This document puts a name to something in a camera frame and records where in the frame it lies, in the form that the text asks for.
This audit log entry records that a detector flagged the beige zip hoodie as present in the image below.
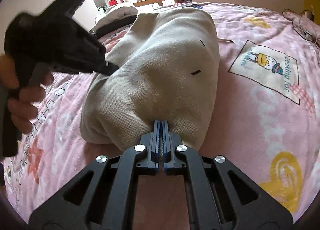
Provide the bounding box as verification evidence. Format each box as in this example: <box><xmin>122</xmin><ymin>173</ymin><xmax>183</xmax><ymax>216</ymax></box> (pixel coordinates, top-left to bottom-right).
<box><xmin>80</xmin><ymin>8</ymin><xmax>220</xmax><ymax>150</ymax></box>

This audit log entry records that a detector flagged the person left hand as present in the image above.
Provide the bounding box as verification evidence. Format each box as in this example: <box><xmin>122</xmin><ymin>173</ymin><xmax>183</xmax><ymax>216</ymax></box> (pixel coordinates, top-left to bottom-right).
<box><xmin>1</xmin><ymin>54</ymin><xmax>54</xmax><ymax>135</ymax></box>

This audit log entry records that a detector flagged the red gift bag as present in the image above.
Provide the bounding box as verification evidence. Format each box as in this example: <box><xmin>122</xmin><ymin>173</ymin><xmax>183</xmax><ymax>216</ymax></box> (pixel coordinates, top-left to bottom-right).
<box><xmin>108</xmin><ymin>0</ymin><xmax>124</xmax><ymax>6</ymax></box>

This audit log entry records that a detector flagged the white folded garment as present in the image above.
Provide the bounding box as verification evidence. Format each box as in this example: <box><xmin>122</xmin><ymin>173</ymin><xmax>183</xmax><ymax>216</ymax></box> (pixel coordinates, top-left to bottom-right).
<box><xmin>92</xmin><ymin>2</ymin><xmax>138</xmax><ymax>32</ymax></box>

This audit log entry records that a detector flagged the pink patterned bed quilt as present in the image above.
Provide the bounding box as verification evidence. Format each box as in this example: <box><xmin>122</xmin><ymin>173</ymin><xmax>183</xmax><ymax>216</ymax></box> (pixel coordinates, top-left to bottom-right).
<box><xmin>3</xmin><ymin>2</ymin><xmax>319</xmax><ymax>221</ymax></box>

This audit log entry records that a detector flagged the wooden bench table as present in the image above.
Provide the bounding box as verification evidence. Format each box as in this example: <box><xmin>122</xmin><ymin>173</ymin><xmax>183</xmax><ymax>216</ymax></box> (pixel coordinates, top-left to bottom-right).
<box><xmin>133</xmin><ymin>0</ymin><xmax>178</xmax><ymax>7</ymax></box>

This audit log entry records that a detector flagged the black charging cable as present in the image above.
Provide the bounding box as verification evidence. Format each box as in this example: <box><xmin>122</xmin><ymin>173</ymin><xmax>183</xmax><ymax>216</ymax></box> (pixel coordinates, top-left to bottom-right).
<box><xmin>281</xmin><ymin>8</ymin><xmax>320</xmax><ymax>45</ymax></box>

